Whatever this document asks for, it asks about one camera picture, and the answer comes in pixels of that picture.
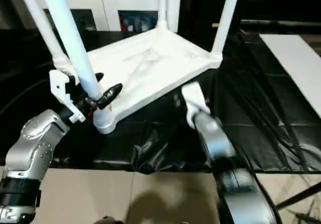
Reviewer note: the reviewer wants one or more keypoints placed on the black stand leg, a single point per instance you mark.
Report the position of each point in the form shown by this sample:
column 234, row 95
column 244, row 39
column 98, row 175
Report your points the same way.
column 298, row 194

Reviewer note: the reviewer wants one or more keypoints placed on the white board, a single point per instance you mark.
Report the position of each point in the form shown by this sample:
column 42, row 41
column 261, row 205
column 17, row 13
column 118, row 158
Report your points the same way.
column 296, row 63

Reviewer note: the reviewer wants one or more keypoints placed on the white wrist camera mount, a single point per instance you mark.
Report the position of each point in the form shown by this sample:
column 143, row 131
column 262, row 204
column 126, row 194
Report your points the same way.
column 195, row 101
column 59, row 88

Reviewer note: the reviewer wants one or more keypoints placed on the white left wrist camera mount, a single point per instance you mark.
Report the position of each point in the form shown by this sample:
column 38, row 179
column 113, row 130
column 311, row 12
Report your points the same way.
column 59, row 88

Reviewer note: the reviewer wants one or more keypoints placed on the small yellow tag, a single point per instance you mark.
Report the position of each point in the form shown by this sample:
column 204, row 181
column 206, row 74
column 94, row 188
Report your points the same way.
column 215, row 24

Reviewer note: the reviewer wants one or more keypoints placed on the white plastic table top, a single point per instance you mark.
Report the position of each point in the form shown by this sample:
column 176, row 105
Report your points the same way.
column 155, row 65

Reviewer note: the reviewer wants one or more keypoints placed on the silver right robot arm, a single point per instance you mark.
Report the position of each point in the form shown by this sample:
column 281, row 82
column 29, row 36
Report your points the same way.
column 218, row 138

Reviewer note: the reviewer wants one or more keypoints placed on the white cabinet with glass doors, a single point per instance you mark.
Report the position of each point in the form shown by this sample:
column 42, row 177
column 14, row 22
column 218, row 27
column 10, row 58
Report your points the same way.
column 120, row 3

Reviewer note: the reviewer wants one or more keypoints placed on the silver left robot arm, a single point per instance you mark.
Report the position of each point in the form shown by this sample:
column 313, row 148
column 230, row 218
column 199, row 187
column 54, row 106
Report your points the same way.
column 35, row 143

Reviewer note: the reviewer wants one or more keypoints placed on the grey curtain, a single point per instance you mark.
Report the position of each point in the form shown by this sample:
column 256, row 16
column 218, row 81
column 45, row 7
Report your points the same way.
column 8, row 5

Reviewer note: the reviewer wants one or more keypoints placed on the black bar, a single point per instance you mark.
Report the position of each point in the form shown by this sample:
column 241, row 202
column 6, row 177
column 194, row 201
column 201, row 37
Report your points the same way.
column 281, row 22

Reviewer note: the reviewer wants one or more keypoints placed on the black mat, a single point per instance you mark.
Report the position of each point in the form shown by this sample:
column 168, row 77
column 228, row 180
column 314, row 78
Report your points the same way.
column 250, row 96

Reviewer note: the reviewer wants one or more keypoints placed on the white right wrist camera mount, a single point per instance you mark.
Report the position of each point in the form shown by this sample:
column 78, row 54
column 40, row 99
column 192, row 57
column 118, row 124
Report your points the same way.
column 195, row 101

